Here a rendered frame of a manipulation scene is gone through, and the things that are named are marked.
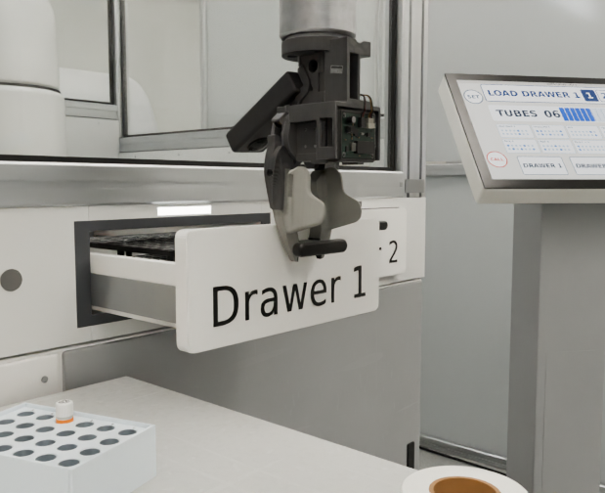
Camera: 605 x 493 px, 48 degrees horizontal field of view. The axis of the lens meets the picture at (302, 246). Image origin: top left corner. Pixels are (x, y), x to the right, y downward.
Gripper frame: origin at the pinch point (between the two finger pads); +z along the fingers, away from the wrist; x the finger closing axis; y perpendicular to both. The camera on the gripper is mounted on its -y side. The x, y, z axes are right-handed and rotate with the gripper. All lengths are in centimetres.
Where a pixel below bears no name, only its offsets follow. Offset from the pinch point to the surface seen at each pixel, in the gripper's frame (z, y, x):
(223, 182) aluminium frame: -6.6, -19.1, 6.5
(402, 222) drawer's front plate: 0.0, -17.0, 44.5
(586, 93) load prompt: -26, -6, 98
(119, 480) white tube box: 13.1, 8.2, -27.3
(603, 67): -41, -24, 163
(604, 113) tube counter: -21, -2, 96
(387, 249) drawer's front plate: 4.3, -17.0, 40.3
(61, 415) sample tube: 10.3, 0.9, -27.4
